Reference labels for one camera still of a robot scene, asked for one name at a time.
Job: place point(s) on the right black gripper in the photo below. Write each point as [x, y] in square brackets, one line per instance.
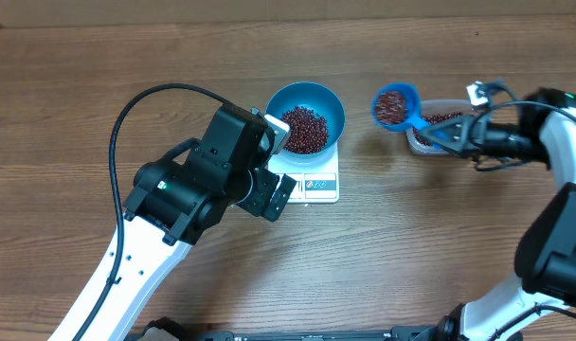
[463, 148]

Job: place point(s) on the clear plastic container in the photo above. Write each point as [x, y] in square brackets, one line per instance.
[434, 107]

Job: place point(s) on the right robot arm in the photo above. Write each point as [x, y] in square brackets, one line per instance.
[544, 277]

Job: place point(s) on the blue metal bowl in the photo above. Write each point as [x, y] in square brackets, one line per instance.
[314, 96]

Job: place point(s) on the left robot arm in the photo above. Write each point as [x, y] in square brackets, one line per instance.
[174, 200]

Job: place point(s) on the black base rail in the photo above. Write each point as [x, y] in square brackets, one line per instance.
[167, 329]

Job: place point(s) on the white digital kitchen scale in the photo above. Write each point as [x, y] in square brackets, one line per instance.
[317, 175]

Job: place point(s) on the blue plastic measuring scoop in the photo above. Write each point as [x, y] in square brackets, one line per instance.
[397, 107]

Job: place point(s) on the red beans in bowl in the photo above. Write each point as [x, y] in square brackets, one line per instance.
[309, 131]

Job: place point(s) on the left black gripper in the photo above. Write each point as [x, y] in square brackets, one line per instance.
[266, 183]

